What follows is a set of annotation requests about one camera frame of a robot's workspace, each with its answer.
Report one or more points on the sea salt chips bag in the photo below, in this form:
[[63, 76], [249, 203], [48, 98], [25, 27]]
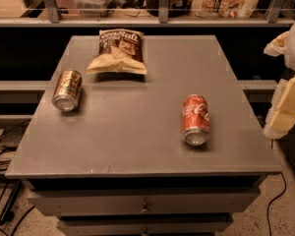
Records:
[[120, 51]]

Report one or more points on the red coke can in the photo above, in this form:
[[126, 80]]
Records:
[[195, 120]]

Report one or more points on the grey drawer cabinet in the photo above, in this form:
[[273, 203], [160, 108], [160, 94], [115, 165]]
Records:
[[126, 133]]

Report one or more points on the drawer with knob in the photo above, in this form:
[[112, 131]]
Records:
[[145, 225], [116, 202]]

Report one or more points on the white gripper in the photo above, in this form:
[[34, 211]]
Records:
[[280, 120]]

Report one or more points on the grey metal shelf rail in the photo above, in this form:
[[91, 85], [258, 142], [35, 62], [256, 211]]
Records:
[[129, 14]]

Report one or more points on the gold soda can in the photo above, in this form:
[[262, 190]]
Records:
[[67, 93]]

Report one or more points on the upper drawer with knob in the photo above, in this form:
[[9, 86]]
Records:
[[116, 202]]

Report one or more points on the lower drawer with knob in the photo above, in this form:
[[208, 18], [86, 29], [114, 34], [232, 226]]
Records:
[[145, 225]]

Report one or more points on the colourful snack bag on shelf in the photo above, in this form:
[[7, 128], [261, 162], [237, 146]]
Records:
[[229, 9]]

